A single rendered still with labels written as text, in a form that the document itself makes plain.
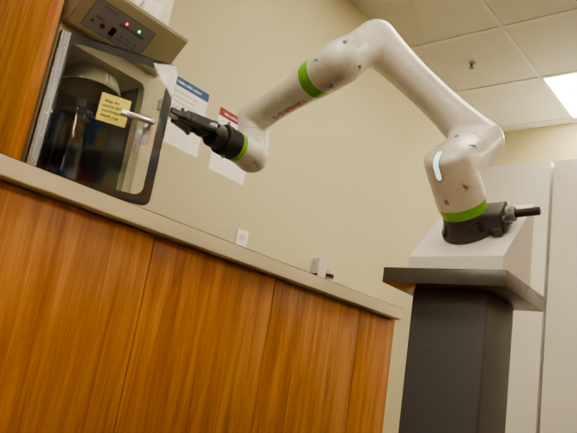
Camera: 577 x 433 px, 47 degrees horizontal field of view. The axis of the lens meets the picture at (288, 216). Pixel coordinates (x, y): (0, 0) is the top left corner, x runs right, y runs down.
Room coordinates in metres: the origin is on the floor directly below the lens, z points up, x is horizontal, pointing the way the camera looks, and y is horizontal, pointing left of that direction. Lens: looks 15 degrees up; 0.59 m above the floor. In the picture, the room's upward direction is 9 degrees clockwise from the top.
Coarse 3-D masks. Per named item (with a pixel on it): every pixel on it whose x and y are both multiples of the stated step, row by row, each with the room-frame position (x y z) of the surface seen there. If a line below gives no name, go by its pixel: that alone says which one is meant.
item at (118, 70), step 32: (64, 64) 1.54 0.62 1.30; (96, 64) 1.57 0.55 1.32; (128, 64) 1.60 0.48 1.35; (160, 64) 1.63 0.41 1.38; (64, 96) 1.55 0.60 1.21; (96, 96) 1.58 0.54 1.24; (128, 96) 1.61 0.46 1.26; (160, 96) 1.63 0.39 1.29; (64, 128) 1.56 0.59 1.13; (96, 128) 1.58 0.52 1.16; (128, 128) 1.61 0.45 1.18; (160, 128) 1.64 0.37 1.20; (64, 160) 1.56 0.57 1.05; (96, 160) 1.59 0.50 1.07; (128, 160) 1.62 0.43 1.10; (128, 192) 1.62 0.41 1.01
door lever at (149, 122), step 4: (120, 112) 1.56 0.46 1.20; (124, 112) 1.56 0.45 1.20; (128, 112) 1.56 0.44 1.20; (124, 116) 1.56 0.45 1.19; (128, 116) 1.56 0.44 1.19; (132, 116) 1.56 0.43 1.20; (136, 116) 1.57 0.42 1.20; (140, 116) 1.57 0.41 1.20; (144, 116) 1.58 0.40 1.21; (140, 120) 1.58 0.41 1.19; (144, 120) 1.58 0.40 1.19; (148, 120) 1.58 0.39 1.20; (152, 120) 1.58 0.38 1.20; (144, 124) 1.62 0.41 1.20; (148, 124) 1.59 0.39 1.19; (152, 124) 1.59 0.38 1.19; (144, 128) 1.62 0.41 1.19; (148, 128) 1.63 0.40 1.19; (152, 128) 1.63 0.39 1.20
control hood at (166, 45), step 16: (80, 0) 1.50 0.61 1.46; (112, 0) 1.52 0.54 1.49; (128, 0) 1.54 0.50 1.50; (64, 16) 1.53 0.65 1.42; (80, 16) 1.53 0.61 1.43; (144, 16) 1.59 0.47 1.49; (80, 32) 1.58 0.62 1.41; (160, 32) 1.65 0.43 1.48; (176, 32) 1.67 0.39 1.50; (160, 48) 1.69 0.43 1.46; (176, 48) 1.71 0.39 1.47
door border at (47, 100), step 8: (64, 32) 1.54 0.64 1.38; (64, 40) 1.54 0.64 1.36; (64, 48) 1.54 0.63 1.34; (64, 56) 1.54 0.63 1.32; (56, 64) 1.54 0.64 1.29; (56, 72) 1.54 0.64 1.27; (48, 80) 1.53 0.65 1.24; (56, 80) 1.54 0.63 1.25; (48, 88) 1.54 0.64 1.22; (56, 88) 1.54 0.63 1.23; (48, 96) 1.54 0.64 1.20; (48, 104) 1.54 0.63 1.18; (48, 112) 1.54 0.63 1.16; (40, 120) 1.54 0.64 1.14; (40, 128) 1.54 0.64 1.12; (40, 136) 1.54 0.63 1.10; (40, 144) 1.54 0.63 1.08; (32, 152) 1.54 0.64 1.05; (32, 160) 1.54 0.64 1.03
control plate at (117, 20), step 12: (96, 0) 1.51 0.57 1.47; (96, 12) 1.53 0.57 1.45; (108, 12) 1.55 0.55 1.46; (120, 12) 1.56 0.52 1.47; (84, 24) 1.55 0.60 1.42; (96, 24) 1.56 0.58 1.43; (108, 24) 1.57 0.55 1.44; (120, 24) 1.58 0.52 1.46; (132, 24) 1.60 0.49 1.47; (108, 36) 1.60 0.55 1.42; (132, 36) 1.63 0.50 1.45; (144, 36) 1.64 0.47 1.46; (132, 48) 1.66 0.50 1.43; (144, 48) 1.67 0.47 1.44
